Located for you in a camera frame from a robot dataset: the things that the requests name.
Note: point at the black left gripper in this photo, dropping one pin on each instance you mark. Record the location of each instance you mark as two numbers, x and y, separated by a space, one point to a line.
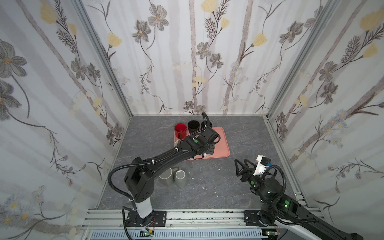
212 149

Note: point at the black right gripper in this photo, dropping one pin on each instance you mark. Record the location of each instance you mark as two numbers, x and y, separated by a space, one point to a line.
246 173

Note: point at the black mug white base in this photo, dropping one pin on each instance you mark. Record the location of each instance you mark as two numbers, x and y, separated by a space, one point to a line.
193 126

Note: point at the red mug black handle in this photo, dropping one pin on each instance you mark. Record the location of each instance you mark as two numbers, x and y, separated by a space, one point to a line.
180 131

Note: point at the light grey mug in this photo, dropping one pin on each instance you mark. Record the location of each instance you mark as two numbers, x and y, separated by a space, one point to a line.
181 179

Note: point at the white ribbed mug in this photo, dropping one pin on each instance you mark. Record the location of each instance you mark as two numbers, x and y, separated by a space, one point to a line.
177 142

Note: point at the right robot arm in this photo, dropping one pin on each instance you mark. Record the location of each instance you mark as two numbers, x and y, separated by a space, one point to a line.
269 183

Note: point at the dark grey mug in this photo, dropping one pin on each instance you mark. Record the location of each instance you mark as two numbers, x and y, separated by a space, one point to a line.
167 178

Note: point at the pink plastic tray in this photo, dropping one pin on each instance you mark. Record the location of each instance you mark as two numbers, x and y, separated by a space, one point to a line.
187 148

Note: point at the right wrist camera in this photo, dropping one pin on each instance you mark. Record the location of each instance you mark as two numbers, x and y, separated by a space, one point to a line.
262 164

